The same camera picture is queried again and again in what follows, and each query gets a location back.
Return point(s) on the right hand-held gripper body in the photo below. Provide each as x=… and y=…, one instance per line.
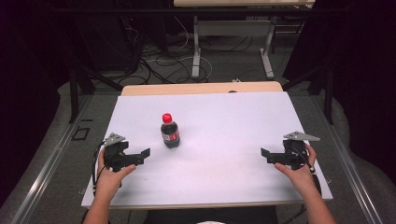
x=295, y=154

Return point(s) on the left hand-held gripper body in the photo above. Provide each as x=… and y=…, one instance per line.
x=115, y=154

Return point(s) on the cola bottle with red label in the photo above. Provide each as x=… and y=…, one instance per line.
x=170, y=135

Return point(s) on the red bottle cap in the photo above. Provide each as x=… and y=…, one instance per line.
x=167, y=118

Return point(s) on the person's right hand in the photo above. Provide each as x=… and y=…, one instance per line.
x=302, y=179

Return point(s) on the person's left hand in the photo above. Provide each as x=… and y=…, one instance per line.
x=107, y=183

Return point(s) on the white board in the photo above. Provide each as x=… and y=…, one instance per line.
x=218, y=140

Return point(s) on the black metal stand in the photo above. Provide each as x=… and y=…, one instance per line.
x=328, y=93
x=74, y=93

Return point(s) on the wooden table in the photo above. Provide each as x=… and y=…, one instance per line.
x=186, y=88

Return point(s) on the person's dark clothing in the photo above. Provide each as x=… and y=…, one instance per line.
x=211, y=215

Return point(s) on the dark curtain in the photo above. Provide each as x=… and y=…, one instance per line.
x=364, y=77
x=28, y=77

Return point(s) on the background desk with white legs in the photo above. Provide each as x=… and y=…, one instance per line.
x=243, y=2

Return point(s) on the aluminium floor rail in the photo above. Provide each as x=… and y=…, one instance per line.
x=348, y=161
x=46, y=171

